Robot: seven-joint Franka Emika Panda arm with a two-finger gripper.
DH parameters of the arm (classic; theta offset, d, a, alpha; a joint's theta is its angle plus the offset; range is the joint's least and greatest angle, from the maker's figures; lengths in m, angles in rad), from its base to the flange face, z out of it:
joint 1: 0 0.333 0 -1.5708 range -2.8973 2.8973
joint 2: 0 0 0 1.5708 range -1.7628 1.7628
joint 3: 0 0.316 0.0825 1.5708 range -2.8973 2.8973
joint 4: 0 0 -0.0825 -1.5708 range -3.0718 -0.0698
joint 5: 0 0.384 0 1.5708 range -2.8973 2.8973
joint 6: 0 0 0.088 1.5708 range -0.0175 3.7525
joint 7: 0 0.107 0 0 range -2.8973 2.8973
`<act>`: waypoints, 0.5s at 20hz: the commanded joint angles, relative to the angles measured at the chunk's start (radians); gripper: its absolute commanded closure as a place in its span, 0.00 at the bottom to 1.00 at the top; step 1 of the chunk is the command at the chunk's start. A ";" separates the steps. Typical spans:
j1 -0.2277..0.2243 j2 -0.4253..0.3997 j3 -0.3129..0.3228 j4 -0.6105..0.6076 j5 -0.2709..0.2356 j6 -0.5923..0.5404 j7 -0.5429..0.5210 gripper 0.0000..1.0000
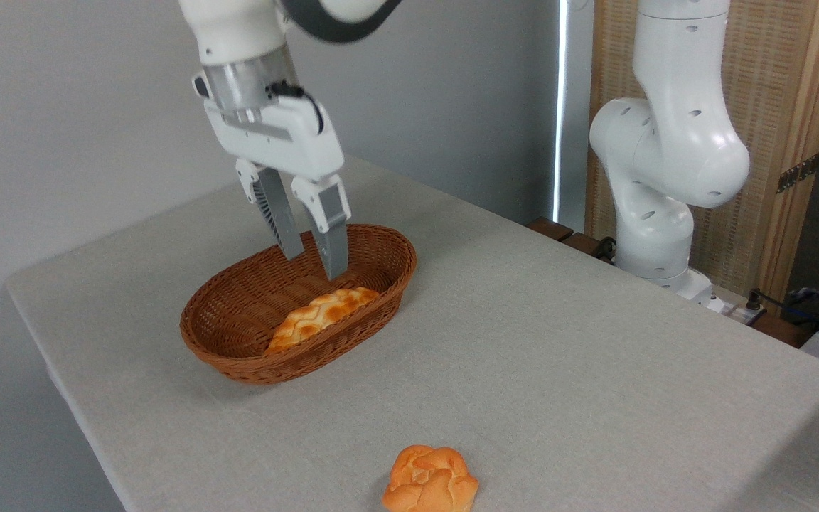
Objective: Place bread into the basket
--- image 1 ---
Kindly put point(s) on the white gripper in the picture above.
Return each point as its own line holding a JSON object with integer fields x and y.
{"x": 274, "y": 135}

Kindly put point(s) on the long braided bread loaf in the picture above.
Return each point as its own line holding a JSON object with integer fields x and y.
{"x": 317, "y": 316}

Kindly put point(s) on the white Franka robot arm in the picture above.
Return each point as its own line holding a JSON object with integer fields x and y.
{"x": 665, "y": 149}

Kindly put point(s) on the brown oval wicker basket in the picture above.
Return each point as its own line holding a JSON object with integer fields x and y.
{"x": 239, "y": 355}

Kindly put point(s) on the round knotted bread roll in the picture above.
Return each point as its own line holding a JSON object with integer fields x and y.
{"x": 427, "y": 483}

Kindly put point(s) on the grey table cloth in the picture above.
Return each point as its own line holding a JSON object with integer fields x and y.
{"x": 523, "y": 341}

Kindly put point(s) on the bright vertical light strip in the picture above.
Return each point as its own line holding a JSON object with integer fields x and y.
{"x": 561, "y": 107}

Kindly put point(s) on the dark metal screen hinge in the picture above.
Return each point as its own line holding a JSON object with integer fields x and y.
{"x": 799, "y": 173}

